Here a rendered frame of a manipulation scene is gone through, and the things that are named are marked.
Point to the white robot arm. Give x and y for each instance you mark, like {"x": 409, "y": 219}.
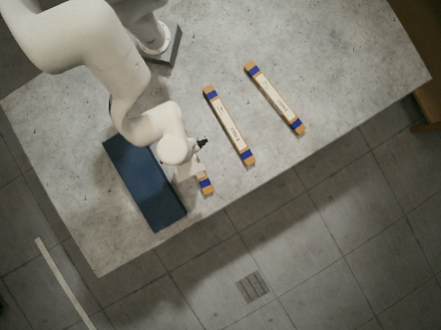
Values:
{"x": 90, "y": 33}

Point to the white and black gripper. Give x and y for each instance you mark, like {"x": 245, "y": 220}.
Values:
{"x": 199, "y": 145}

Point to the dark blue rectangular slab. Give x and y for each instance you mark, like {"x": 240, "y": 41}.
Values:
{"x": 146, "y": 182}

